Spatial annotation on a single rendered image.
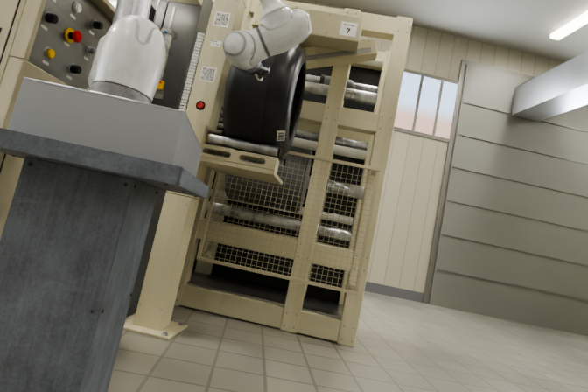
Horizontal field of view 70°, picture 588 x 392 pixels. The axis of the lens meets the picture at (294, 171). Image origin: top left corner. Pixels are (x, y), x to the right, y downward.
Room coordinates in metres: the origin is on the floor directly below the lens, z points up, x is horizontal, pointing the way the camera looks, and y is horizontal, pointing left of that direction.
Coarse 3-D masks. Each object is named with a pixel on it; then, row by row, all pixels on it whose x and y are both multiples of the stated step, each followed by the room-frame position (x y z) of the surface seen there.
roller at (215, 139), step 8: (208, 136) 1.88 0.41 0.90; (216, 136) 1.87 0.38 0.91; (224, 136) 1.88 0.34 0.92; (224, 144) 1.88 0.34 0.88; (232, 144) 1.87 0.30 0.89; (240, 144) 1.86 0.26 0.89; (248, 144) 1.86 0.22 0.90; (256, 144) 1.85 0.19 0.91; (264, 144) 1.86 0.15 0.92; (264, 152) 1.86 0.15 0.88; (272, 152) 1.85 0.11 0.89; (280, 152) 1.87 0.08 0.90
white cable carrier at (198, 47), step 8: (200, 32) 1.98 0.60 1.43; (200, 40) 1.98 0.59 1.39; (200, 48) 2.01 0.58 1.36; (192, 56) 1.98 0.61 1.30; (192, 64) 1.98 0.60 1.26; (192, 72) 1.98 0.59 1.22; (192, 80) 1.99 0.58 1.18; (184, 88) 1.98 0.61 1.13; (184, 96) 1.98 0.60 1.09; (184, 104) 1.98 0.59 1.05
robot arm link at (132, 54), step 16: (128, 16) 1.06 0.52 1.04; (112, 32) 1.03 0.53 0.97; (128, 32) 1.03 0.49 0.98; (144, 32) 1.05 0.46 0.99; (160, 32) 1.09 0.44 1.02; (112, 48) 1.02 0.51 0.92; (128, 48) 1.02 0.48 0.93; (144, 48) 1.04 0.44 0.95; (160, 48) 1.08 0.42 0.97; (96, 64) 1.05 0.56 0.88; (112, 64) 1.02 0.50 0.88; (128, 64) 1.02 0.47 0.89; (144, 64) 1.04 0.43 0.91; (160, 64) 1.09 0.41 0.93; (96, 80) 1.03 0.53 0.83; (112, 80) 1.01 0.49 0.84; (128, 80) 1.02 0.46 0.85; (144, 80) 1.05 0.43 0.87
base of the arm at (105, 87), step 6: (96, 84) 1.02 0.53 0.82; (102, 84) 1.02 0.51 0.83; (108, 84) 1.01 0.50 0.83; (114, 84) 1.01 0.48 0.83; (90, 90) 1.03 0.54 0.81; (96, 90) 1.02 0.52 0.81; (102, 90) 1.01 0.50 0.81; (108, 90) 1.01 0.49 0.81; (114, 90) 1.01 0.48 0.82; (120, 90) 1.02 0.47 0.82; (126, 90) 1.02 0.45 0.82; (132, 90) 1.03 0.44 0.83; (120, 96) 1.02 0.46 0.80; (126, 96) 1.02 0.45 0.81; (132, 96) 1.03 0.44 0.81; (138, 96) 1.04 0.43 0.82; (144, 96) 1.06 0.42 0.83; (150, 102) 1.10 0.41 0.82
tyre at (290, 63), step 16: (272, 64) 1.73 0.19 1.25; (288, 64) 1.74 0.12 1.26; (304, 64) 1.98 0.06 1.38; (240, 80) 1.74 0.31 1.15; (256, 80) 1.73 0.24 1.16; (272, 80) 1.72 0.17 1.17; (288, 80) 1.74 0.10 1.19; (304, 80) 2.12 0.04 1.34; (224, 96) 1.80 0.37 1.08; (240, 96) 1.75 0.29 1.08; (256, 96) 1.74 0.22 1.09; (272, 96) 1.73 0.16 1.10; (288, 96) 1.76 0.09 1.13; (224, 112) 1.83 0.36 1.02; (240, 112) 1.78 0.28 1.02; (256, 112) 1.77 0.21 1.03; (272, 112) 1.76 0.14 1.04; (288, 112) 1.79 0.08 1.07; (224, 128) 1.90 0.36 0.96; (240, 128) 1.83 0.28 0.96; (256, 128) 1.81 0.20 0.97; (272, 128) 1.80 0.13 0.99; (288, 128) 1.87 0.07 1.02; (272, 144) 1.88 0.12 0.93; (288, 144) 2.00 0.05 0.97
